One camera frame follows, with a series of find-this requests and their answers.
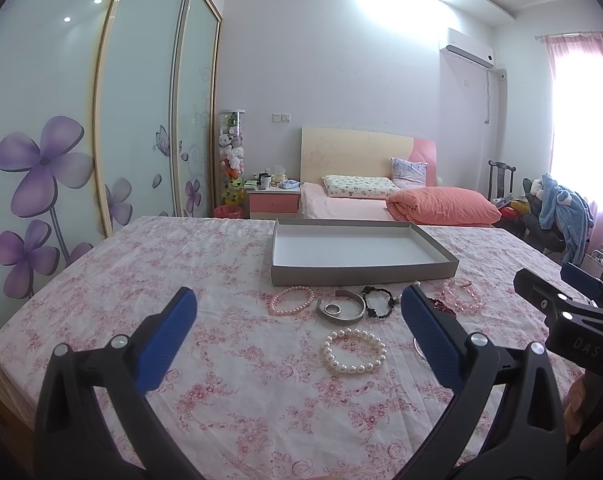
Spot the light pink bead bracelet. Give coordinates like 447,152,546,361
441,277,485,316

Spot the thin silver bangle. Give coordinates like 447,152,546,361
413,338,425,359

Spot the dark red bead necklace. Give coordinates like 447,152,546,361
426,297,457,318

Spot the black bead bracelet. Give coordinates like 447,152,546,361
360,284,401,320

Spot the wide silver cuff bangle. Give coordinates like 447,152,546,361
315,289,367,326

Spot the white pearl bracelet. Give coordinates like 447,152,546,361
322,327,388,376

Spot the salmon pink pearl bracelet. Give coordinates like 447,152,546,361
270,285,316,317

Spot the person's right hand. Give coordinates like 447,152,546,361
564,375,603,451

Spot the blue plush garment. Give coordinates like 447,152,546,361
539,172,594,266

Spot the dark wooden chair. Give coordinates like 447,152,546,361
488,160,516,205

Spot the salmon folded duvet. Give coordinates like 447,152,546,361
386,186,501,226

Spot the pink floral bedsheet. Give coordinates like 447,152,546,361
0,214,588,480

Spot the purple patterned pillow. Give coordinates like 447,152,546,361
390,157,428,185

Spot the pink curtain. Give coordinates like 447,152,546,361
544,32,603,247

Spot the red bin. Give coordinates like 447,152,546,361
213,205,244,219

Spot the floral pillow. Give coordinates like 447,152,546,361
322,174,399,200

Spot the grey cardboard tray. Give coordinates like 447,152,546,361
271,219,459,287

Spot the pink bed mattress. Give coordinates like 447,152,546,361
300,183,394,221

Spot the pink nightstand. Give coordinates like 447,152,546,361
246,188,301,220

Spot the beige pink headboard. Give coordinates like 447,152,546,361
300,127,438,186

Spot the white air conditioner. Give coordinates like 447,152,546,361
440,28,495,70

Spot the white mug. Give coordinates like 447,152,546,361
259,176,272,190

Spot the plush toy display tube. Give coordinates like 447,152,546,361
216,110,245,206

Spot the wardrobe with flower doors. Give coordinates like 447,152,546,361
0,0,221,313

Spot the wall socket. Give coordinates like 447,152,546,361
271,113,292,124

